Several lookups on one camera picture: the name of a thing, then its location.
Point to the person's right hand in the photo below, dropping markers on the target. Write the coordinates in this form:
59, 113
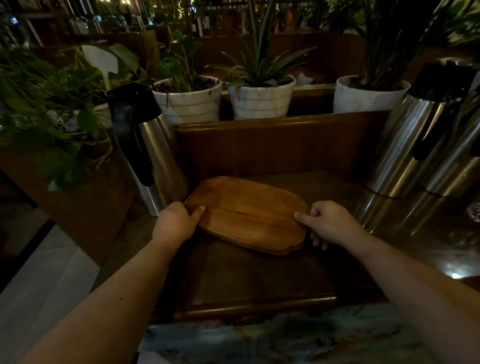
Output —
332, 222

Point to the person's left hand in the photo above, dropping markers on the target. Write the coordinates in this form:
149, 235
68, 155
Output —
173, 224

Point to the person's right thumb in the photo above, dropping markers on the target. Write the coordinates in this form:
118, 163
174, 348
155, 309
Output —
303, 218

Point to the person's left thumb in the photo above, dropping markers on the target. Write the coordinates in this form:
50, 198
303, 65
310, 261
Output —
197, 213

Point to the wooden serving board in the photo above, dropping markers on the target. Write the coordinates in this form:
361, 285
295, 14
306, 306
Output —
249, 213

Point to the person's right forearm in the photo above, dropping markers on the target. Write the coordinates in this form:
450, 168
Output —
420, 292

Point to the person's left forearm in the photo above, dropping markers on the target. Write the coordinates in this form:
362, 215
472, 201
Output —
108, 300

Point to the dark wooden tray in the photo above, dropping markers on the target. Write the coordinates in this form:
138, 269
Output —
258, 262

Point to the wooden partition ledge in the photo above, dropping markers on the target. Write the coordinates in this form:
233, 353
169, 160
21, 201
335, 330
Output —
277, 144

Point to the steel thermos jug black lid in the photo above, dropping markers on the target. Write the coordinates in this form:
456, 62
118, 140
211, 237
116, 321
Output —
459, 153
416, 131
144, 150

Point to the white striped plant pot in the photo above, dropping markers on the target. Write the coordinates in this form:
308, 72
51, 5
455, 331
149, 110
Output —
189, 99
260, 99

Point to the white marbled plant pot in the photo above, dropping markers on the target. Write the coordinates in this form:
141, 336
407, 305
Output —
365, 97

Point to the small green leafy plant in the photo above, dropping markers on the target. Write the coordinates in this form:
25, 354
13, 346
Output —
180, 60

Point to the spiky green plant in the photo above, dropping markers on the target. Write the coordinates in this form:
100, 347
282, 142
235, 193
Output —
258, 60

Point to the white plastic plant tag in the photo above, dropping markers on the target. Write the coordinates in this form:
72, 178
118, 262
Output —
100, 62

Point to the trailing green leafy plant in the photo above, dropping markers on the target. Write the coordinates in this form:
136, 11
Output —
48, 108

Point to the tall dark green plant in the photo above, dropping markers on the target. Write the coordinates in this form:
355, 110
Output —
393, 37

